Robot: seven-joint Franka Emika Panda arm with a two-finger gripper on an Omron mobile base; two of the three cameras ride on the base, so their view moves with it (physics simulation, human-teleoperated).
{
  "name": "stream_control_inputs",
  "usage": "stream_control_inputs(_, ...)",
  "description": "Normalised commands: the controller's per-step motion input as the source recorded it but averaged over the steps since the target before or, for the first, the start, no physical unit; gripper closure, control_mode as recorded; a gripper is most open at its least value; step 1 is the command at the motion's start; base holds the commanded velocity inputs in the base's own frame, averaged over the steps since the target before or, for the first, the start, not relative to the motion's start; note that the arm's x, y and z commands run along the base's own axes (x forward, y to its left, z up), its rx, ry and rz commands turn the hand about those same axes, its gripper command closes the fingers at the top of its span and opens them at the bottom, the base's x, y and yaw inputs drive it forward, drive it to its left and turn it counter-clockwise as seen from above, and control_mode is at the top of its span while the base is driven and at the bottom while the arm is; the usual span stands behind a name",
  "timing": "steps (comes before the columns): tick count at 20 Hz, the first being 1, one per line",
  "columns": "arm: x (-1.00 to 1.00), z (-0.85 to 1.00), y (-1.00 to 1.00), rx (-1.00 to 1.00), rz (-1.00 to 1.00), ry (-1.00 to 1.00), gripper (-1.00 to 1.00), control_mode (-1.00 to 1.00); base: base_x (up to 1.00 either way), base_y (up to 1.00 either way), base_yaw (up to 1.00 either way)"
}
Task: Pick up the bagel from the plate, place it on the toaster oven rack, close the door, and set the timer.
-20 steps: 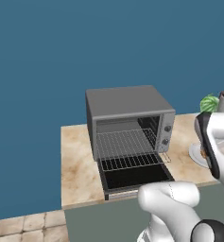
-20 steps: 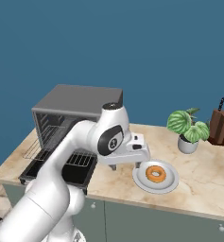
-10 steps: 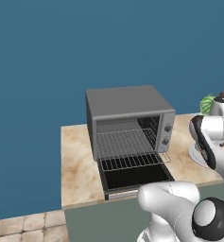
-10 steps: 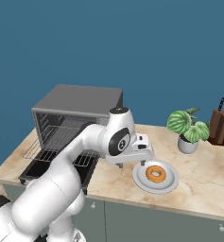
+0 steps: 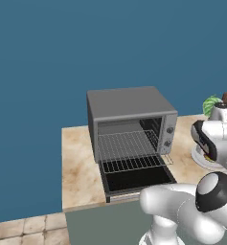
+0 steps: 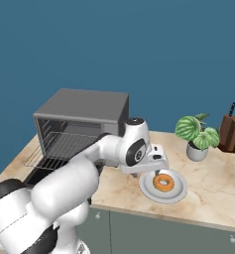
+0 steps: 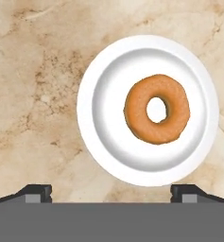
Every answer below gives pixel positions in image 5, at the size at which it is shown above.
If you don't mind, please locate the grey toaster oven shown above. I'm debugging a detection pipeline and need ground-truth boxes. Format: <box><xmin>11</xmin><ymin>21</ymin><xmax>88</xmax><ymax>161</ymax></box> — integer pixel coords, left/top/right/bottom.
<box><xmin>86</xmin><ymin>85</ymin><xmax>179</xmax><ymax>166</ymax></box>

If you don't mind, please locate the toaster oven glass door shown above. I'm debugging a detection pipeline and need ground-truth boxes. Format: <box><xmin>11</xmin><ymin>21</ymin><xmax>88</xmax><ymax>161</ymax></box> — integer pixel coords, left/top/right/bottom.
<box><xmin>98</xmin><ymin>161</ymin><xmax>178</xmax><ymax>204</ymax></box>

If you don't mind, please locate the white plate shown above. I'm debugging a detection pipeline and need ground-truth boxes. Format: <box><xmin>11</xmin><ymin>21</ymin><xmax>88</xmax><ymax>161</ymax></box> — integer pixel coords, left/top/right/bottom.
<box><xmin>190</xmin><ymin>144</ymin><xmax>227</xmax><ymax>169</ymax></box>

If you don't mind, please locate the green leafy plant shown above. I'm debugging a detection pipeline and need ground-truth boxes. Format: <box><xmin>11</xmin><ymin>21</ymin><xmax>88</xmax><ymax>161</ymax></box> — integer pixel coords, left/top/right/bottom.
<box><xmin>202</xmin><ymin>95</ymin><xmax>223</xmax><ymax>119</ymax></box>

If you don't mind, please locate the grey-green counter cabinet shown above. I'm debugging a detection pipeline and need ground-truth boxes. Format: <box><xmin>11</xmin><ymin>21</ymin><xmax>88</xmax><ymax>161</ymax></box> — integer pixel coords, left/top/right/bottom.
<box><xmin>64</xmin><ymin>200</ymin><xmax>227</xmax><ymax>245</ymax></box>

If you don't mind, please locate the wire toaster oven rack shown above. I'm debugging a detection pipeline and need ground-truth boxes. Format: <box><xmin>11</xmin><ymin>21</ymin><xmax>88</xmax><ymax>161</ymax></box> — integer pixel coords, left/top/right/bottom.
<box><xmin>97</xmin><ymin>129</ymin><xmax>167</xmax><ymax>175</ymax></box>

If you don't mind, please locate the grey toaster oven door handle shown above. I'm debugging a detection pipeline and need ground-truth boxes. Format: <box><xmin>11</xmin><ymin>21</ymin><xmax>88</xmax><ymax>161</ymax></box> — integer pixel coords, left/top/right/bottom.
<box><xmin>106</xmin><ymin>189</ymin><xmax>144</xmax><ymax>204</ymax></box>

